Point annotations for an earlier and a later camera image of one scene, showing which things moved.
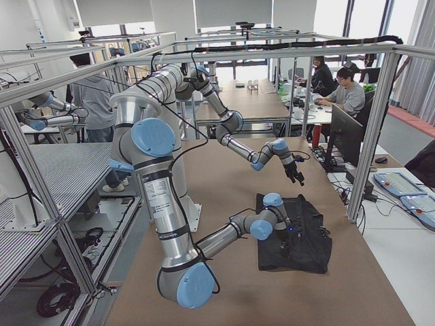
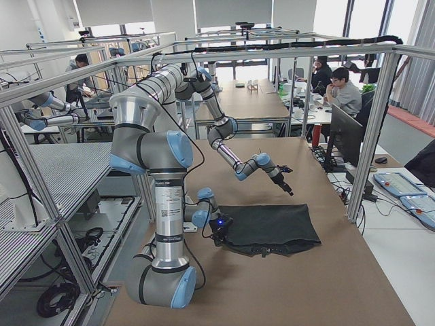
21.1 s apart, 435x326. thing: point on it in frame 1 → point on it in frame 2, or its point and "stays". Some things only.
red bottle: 315,135 stays
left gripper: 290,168 → 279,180
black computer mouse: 381,159 stays
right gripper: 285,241 → 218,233
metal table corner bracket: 374,133 stays
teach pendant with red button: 399,183 stays
